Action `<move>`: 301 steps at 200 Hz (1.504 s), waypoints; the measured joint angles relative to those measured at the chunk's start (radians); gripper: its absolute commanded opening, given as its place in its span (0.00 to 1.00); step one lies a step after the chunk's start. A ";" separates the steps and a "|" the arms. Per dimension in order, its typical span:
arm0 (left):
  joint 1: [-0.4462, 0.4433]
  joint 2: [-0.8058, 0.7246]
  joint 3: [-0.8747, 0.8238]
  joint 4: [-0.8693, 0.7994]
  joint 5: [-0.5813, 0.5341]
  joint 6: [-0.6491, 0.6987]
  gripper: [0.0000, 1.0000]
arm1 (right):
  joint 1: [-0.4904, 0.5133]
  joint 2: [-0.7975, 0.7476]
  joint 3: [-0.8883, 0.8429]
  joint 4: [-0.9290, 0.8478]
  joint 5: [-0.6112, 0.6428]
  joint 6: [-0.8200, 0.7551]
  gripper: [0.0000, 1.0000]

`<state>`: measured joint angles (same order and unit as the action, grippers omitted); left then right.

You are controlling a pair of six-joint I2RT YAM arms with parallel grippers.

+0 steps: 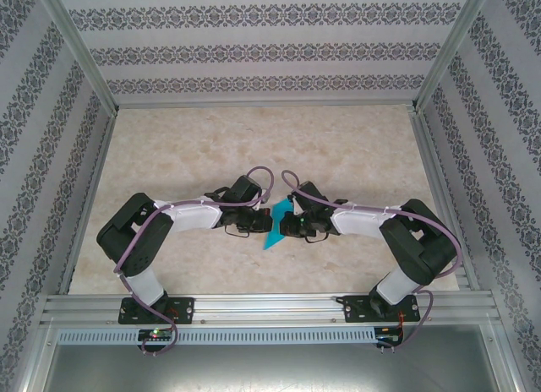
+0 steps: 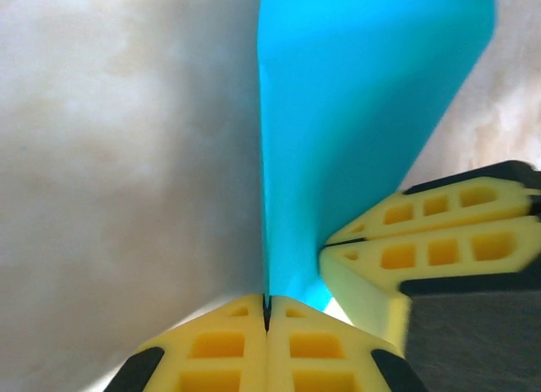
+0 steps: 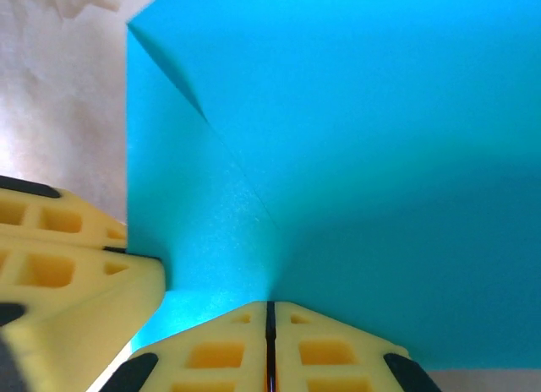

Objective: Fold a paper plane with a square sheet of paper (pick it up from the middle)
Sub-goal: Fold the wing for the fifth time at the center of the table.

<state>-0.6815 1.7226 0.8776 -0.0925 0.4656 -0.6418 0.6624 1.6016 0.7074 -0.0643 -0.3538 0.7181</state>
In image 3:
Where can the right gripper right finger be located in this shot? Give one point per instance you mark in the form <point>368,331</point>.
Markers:
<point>287,345</point>

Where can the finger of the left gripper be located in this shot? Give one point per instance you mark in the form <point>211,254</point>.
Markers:
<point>84,307</point>
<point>93,223</point>

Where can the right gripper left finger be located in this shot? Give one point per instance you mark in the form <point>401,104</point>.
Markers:
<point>249,345</point>

